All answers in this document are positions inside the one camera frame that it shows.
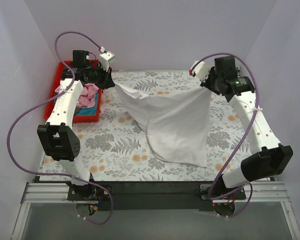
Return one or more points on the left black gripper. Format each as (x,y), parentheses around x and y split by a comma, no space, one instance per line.
(105,78)

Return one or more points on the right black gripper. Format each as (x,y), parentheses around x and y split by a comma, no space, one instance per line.
(207,80)

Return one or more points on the white t shirt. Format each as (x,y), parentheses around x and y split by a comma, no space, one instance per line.
(176,125)

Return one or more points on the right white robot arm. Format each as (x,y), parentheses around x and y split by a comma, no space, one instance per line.
(269,157)

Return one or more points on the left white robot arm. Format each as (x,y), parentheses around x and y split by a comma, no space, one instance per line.
(56,136)

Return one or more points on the pink t shirt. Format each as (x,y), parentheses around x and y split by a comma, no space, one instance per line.
(88,96)

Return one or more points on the teal t shirt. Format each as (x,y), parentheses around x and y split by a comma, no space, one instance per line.
(92,111)

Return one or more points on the red plastic bin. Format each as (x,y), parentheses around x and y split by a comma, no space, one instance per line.
(76,119)

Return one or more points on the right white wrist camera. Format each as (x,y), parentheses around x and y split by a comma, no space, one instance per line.
(200,70)

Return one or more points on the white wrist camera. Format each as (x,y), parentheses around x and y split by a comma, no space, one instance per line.
(200,70)
(105,59)

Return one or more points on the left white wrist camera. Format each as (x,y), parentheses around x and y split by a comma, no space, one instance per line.
(105,59)

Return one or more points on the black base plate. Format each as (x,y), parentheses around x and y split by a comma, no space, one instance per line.
(145,195)

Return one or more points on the aluminium rail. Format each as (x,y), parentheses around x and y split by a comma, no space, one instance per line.
(262,191)

